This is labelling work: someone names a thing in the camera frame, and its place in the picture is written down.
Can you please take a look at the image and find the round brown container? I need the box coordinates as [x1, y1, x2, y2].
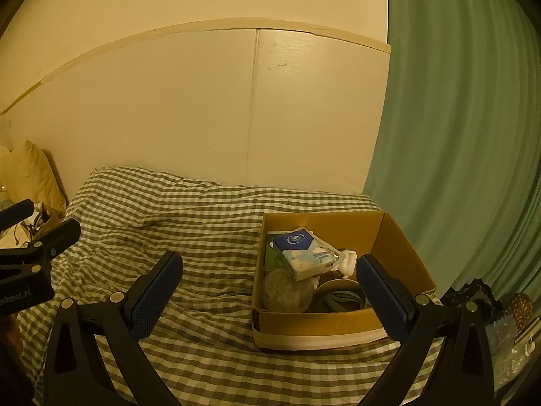
[314, 278, 367, 314]

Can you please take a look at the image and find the beige pillow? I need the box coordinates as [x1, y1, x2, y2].
[13, 139, 69, 215]

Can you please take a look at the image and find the pale blue plastic packet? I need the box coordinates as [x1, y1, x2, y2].
[485, 312, 531, 392]

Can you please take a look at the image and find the white plastic item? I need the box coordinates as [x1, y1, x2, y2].
[333, 249, 359, 278]

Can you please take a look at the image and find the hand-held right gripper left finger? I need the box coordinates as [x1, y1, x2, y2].
[43, 251, 184, 406]

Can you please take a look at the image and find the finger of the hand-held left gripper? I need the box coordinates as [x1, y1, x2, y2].
[0, 198, 36, 232]
[0, 219, 82, 265]

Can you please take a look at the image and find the green and white medicine box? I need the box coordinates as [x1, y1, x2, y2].
[265, 241, 282, 272]

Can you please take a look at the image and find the dark crumpled bag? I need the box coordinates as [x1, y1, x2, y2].
[443, 279, 504, 327]

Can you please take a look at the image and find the green curtain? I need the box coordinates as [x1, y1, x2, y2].
[362, 0, 541, 307]

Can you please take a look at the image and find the grey checked duvet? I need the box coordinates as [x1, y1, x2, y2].
[19, 166, 445, 406]

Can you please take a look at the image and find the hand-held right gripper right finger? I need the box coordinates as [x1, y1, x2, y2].
[356, 254, 495, 406]

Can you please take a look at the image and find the brown patterned packet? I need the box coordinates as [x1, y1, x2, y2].
[507, 293, 534, 331]

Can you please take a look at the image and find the blue and white tissue packet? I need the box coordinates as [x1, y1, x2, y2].
[272, 227, 341, 281]

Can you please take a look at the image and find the large cardboard box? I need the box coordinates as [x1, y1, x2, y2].
[251, 210, 439, 351]

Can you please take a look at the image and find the translucent round plastic container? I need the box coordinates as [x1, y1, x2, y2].
[262, 267, 316, 314]

